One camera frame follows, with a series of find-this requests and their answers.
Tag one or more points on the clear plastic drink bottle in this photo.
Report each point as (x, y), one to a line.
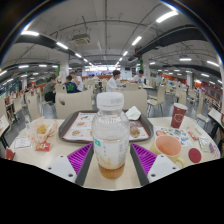
(110, 140)

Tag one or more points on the neighbouring white table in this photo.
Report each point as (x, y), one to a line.
(216, 116)

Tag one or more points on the red paper carton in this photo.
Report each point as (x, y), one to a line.
(10, 154)

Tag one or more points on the dark food tray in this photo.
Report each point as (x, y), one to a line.
(66, 128)

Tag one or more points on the flat round red coaster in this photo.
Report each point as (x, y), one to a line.
(195, 155)

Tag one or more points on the white napkin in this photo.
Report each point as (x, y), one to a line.
(133, 113)

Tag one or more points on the white paper sachet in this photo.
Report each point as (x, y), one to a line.
(22, 143)

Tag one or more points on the person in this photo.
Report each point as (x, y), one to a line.
(78, 81)
(71, 86)
(139, 78)
(112, 82)
(49, 88)

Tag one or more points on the cream mug with pink inside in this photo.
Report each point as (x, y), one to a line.
(168, 146)

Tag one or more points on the clear plastic bag with food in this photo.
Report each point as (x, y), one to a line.
(41, 129)

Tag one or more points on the printed paper tray liner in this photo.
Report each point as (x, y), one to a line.
(80, 128)

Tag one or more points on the red sauce packet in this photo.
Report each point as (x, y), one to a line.
(43, 146)

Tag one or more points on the small red sachet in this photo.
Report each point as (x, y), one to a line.
(193, 135)

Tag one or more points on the group of ceiling lights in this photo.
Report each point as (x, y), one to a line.
(166, 16)

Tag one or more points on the red paper cup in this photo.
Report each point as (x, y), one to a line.
(178, 116)

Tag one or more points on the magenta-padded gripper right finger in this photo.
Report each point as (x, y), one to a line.
(163, 166)

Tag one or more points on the ceiling air conditioner unit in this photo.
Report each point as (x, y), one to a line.
(81, 39)

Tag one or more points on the beige wooden chair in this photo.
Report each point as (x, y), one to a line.
(136, 100)
(75, 105)

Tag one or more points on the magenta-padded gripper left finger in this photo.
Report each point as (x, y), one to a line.
(60, 166)

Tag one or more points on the group of beige chairs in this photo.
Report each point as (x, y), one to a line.
(161, 95)

